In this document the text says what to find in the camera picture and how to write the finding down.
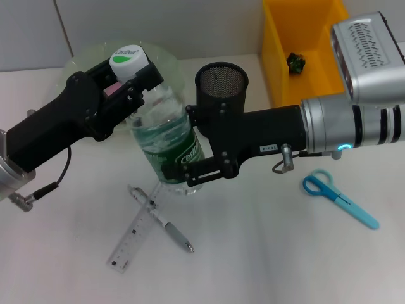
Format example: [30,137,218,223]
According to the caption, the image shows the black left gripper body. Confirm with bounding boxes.
[6,71,128,174]

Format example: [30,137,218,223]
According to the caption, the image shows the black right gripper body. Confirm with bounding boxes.
[207,103,308,179]

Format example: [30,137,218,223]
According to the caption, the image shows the pink toy peach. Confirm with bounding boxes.
[103,82,123,96]

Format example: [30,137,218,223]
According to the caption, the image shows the clear green-label water bottle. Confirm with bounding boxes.
[109,46,206,196]

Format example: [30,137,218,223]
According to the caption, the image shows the blue scissors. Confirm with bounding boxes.
[302,169,380,230]

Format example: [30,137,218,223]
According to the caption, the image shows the black mesh pen cup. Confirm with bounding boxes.
[194,62,249,140]

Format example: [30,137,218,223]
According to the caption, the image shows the grey-grip ballpoint pen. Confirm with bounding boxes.
[127,184,195,253]

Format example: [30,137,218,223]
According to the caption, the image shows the clear plastic ruler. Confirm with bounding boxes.
[106,183,171,274]

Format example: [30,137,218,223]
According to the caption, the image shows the green wavy glass bowl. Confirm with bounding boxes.
[63,39,186,134]

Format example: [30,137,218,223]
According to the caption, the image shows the yellow plastic bin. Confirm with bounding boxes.
[261,0,352,107]

